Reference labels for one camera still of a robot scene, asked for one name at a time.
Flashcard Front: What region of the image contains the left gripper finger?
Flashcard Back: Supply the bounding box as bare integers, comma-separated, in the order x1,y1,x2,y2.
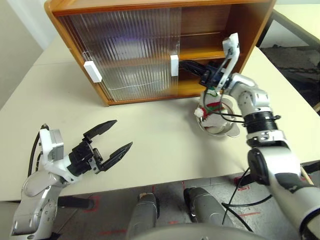
82,119,118,144
99,141,134,173

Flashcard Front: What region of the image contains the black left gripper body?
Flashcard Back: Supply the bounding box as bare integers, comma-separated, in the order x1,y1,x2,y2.
67,137,104,176

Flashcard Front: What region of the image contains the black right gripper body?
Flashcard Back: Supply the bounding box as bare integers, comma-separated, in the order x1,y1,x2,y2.
198,61,226,87

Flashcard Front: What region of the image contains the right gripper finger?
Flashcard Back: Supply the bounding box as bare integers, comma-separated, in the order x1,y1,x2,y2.
183,66,206,78
178,59,210,73

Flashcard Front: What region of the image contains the white door handle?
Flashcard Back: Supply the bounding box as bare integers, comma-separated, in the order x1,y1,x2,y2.
83,60,103,83
170,54,180,77

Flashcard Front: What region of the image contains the ribbed glass sliding door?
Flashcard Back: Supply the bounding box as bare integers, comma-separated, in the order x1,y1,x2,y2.
82,7,183,101
59,11,173,102

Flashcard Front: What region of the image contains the wooden cabinet shelf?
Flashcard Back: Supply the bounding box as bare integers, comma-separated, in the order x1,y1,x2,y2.
178,48,225,61

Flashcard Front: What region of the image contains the white plush bear toy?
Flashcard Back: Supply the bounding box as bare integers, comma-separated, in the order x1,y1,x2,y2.
194,86,227,129

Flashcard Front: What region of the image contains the wooden cabinet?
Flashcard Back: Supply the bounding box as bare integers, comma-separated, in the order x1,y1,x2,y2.
44,0,277,108

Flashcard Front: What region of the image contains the black table leg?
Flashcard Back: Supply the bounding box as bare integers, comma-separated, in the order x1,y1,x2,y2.
58,195,93,210
239,172,259,188
300,159,320,174

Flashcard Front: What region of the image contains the metal bowl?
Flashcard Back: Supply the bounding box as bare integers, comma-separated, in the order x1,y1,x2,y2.
195,96,241,138

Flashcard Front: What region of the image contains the grey robot left leg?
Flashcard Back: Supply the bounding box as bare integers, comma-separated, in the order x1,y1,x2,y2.
126,192,161,240

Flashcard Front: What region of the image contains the grey robot leg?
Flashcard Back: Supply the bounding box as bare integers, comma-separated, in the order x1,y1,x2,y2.
126,192,161,240
183,187,236,230

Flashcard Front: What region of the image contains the grey robot right leg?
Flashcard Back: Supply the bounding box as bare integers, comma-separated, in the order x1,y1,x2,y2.
183,187,236,230

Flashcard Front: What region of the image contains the grey robot torso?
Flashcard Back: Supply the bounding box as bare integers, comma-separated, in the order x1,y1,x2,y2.
129,223,270,240

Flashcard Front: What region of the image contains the thin wooden stick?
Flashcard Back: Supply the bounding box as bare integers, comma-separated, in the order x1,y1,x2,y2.
300,166,316,186

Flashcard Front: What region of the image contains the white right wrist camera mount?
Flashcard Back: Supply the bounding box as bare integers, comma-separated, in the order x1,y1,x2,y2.
214,32,241,93

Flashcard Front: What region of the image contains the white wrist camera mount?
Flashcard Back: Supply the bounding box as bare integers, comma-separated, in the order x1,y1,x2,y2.
214,32,241,93
38,126,81,185

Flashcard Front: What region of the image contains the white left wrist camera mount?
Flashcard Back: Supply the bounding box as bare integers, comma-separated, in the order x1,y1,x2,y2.
38,126,81,185

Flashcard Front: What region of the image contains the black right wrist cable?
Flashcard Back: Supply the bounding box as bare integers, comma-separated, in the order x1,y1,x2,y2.
202,46,248,125

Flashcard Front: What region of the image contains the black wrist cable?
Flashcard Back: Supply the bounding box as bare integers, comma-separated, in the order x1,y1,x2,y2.
26,123,50,177
202,46,248,125

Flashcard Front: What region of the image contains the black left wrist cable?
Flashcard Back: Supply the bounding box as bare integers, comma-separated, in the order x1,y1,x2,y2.
26,123,50,177

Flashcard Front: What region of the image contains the beige table with black frame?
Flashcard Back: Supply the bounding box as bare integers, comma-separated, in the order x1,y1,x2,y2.
256,6,320,114

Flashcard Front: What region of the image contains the thin black hanging cable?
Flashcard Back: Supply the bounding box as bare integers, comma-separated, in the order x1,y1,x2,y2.
221,166,273,233

